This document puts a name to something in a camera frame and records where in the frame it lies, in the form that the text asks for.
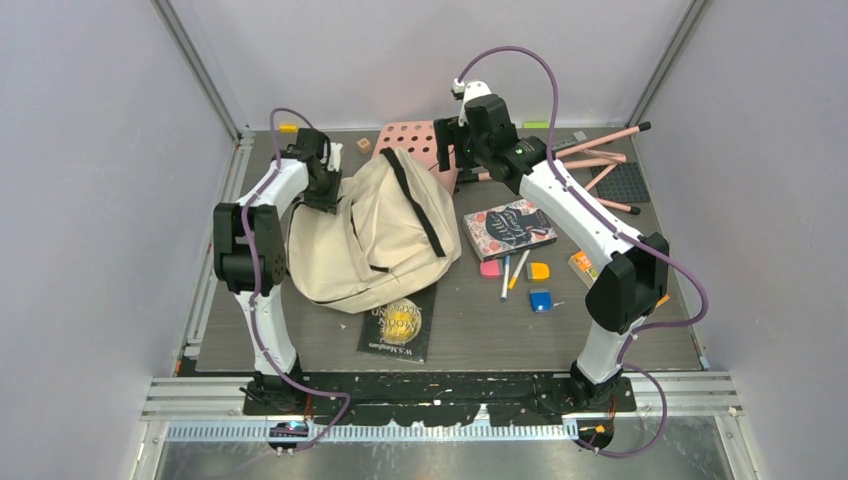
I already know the beige canvas backpack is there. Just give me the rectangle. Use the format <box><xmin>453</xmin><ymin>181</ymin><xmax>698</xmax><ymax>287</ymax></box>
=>
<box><xmin>286</xmin><ymin>148</ymin><xmax>462</xmax><ymax>313</ymax></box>

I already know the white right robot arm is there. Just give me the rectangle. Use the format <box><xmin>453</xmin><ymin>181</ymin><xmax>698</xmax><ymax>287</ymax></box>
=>
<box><xmin>433</xmin><ymin>94</ymin><xmax>669</xmax><ymax>411</ymax></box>

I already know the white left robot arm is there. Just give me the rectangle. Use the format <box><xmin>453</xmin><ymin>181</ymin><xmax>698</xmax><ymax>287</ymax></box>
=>
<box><xmin>213</xmin><ymin>128</ymin><xmax>342</xmax><ymax>414</ymax></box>

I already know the pink perforated music stand tray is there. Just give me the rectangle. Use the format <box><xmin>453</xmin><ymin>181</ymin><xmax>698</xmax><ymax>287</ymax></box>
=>
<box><xmin>374</xmin><ymin>120</ymin><xmax>459</xmax><ymax>195</ymax></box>

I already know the small wooden cube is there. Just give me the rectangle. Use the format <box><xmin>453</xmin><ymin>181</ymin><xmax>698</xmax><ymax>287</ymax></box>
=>
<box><xmin>356</xmin><ymin>138</ymin><xmax>373</xmax><ymax>155</ymax></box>

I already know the grey lego strip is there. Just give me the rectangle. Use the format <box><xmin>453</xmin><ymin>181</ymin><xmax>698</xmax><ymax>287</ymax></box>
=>
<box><xmin>552</xmin><ymin>130</ymin><xmax>588</xmax><ymax>152</ymax></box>

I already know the floral little women book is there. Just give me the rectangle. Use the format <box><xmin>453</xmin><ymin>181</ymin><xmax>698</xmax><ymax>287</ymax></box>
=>
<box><xmin>460</xmin><ymin>199</ymin><xmax>558</xmax><ymax>262</ymax></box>

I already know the pink eraser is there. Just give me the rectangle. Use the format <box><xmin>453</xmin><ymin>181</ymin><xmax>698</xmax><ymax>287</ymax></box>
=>
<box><xmin>479</xmin><ymin>259</ymin><xmax>504</xmax><ymax>279</ymax></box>

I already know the orange yellow eraser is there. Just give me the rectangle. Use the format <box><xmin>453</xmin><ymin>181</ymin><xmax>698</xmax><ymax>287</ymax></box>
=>
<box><xmin>526</xmin><ymin>262</ymin><xmax>551</xmax><ymax>283</ymax></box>

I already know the dark grey lego baseplate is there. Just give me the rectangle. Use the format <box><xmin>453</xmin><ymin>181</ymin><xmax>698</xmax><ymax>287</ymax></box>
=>
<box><xmin>594</xmin><ymin>162</ymin><xmax>651</xmax><ymax>204</ymax></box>

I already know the orange treehouse book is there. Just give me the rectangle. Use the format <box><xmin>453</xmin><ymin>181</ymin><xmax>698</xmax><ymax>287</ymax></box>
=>
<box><xmin>568</xmin><ymin>250</ymin><xmax>670</xmax><ymax>309</ymax></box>

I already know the white blue marker pen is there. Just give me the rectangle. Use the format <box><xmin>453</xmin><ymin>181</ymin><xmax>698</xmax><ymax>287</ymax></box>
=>
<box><xmin>499</xmin><ymin>255</ymin><xmax>511</xmax><ymax>302</ymax></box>

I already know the blue eraser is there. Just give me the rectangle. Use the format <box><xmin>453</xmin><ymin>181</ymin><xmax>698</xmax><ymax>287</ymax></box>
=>
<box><xmin>528</xmin><ymin>289</ymin><xmax>553</xmax><ymax>313</ymax></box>

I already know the black moon and sixpence book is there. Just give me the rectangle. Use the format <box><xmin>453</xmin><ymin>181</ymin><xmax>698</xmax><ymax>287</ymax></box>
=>
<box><xmin>357</xmin><ymin>284</ymin><xmax>437</xmax><ymax>364</ymax></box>

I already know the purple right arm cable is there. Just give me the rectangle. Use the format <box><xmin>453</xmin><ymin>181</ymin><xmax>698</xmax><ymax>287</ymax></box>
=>
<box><xmin>457</xmin><ymin>45</ymin><xmax>710</xmax><ymax>460</ymax></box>

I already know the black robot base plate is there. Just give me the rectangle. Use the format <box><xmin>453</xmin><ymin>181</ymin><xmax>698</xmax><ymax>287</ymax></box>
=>
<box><xmin>241</xmin><ymin>371</ymin><xmax>636</xmax><ymax>427</ymax></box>

